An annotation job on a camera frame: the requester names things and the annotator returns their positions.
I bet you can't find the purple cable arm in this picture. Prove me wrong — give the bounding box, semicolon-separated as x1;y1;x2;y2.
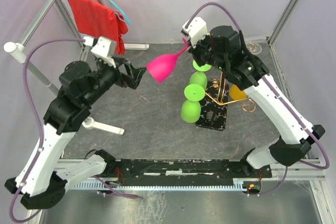
185;2;331;197
9;38;139;222

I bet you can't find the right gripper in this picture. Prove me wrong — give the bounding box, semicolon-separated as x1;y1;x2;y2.
186;32;227;73

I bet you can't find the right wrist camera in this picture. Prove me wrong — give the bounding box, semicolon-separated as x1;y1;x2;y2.
182;17;208;48

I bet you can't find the white cable duct strip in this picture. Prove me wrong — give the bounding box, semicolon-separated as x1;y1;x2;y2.
73;178;261;192

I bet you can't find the grey clothes stand pole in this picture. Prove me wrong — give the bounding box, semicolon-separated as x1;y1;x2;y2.
3;0;79;112

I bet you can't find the gold wire wine glass rack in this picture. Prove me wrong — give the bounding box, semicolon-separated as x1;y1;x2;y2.
195;76;256;131

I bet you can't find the green plastic goblet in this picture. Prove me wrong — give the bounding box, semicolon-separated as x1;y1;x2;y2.
181;84;205;123
189;60;212;90

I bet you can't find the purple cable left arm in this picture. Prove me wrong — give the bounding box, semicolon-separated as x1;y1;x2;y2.
9;38;139;222

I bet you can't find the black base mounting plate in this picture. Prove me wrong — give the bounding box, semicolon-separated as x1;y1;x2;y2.
100;159;272;186

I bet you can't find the clear champagne flute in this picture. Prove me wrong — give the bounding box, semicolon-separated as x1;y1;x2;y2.
246;41;262;55

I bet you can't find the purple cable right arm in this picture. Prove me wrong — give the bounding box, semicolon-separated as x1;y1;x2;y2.
185;2;331;197

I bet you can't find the orange plastic goblet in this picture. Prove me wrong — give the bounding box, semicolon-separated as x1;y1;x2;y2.
229;85;248;101

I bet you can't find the red cloth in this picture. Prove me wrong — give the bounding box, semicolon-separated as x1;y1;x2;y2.
67;0;128;55

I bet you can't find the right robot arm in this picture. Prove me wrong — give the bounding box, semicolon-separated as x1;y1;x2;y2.
182;25;329;177

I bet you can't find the white stand foot front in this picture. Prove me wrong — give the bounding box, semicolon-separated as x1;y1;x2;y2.
82;117;124;135

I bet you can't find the pink plastic goblet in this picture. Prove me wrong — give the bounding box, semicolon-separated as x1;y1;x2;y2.
146;38;190;83

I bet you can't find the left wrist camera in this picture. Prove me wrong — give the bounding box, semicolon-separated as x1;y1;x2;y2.
83;36;117;68

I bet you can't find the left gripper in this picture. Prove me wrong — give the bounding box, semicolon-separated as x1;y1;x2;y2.
85;55;148;105

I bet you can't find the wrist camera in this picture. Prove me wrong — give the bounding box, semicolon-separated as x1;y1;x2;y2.
83;36;117;68
182;17;208;48

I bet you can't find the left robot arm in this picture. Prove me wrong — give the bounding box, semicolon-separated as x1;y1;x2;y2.
5;57;146;210

